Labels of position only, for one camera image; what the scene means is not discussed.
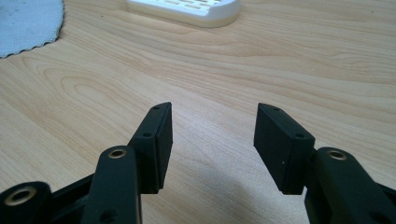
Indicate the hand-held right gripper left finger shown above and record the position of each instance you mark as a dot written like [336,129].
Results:
[152,149]

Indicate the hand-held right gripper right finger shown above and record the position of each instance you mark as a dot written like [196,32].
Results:
[286,149]

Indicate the light blue cloth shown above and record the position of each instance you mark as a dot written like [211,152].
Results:
[26,25]

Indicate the white slotted plastic tray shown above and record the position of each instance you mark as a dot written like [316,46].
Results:
[190,11]

